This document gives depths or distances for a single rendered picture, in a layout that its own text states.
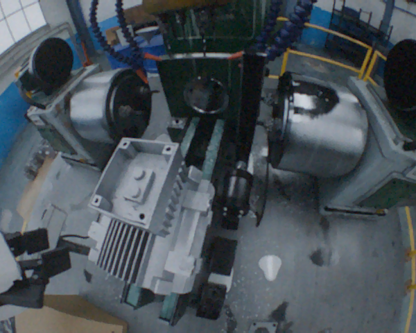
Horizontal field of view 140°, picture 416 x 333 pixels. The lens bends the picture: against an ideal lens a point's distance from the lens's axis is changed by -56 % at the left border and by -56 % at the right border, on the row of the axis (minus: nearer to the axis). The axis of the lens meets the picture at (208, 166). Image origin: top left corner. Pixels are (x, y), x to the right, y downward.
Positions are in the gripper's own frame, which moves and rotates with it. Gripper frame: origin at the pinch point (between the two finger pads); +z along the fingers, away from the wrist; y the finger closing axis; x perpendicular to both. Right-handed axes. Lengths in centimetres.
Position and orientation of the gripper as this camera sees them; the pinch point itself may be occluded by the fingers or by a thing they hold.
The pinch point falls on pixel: (46, 250)
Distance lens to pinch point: 25.0
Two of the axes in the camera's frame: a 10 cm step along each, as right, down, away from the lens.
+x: 1.6, -9.9, 0.2
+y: 9.7, 1.6, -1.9
